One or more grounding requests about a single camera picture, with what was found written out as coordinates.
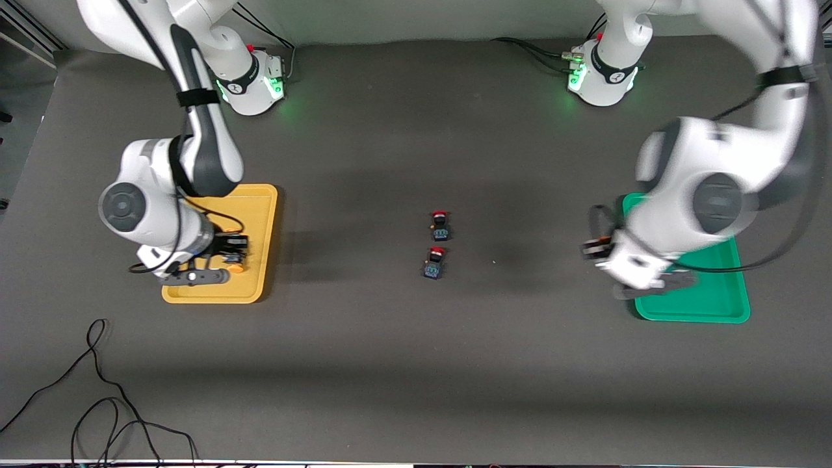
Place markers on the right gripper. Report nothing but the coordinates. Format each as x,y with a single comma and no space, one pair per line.
227,246

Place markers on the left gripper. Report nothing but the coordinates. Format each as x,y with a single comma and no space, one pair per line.
595,249

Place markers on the orange white push button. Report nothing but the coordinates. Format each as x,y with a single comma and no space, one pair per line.
603,243

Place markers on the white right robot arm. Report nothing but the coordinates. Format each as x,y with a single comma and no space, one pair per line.
143,208

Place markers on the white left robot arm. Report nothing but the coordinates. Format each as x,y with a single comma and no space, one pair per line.
715,169

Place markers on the yellow plastic tray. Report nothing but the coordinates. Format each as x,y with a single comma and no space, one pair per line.
257,214

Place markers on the green plastic tray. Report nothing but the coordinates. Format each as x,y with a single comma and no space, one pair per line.
715,299

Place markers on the red mushroom push button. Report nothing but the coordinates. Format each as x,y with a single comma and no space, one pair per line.
433,268
441,231

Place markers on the dark grey table mat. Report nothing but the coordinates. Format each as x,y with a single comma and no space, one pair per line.
416,364

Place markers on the aluminium frame profile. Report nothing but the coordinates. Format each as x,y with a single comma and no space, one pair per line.
26,29

